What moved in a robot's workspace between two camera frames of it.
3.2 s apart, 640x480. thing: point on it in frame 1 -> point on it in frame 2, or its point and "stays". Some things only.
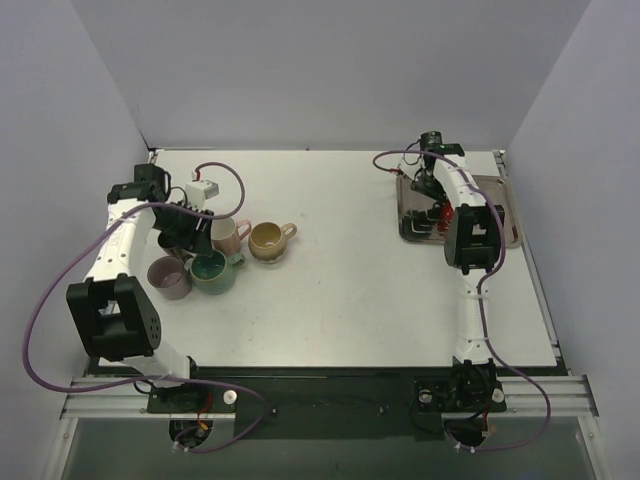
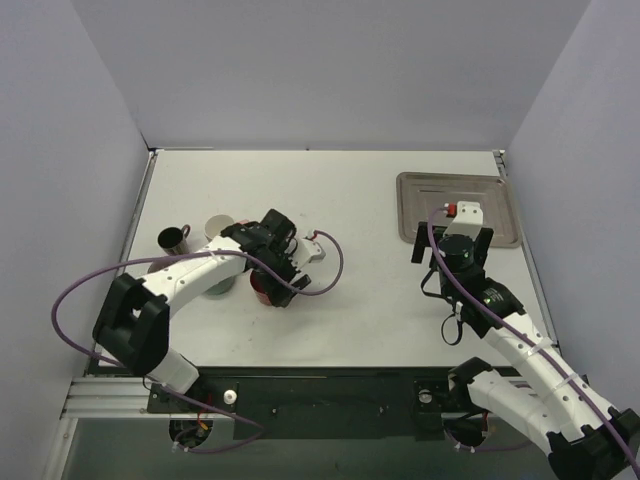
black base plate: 330,402 stays
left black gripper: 189,229 -> 282,270
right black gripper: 427,218 -> 419,242
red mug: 446,217 -> 256,283
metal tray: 417,212 stays
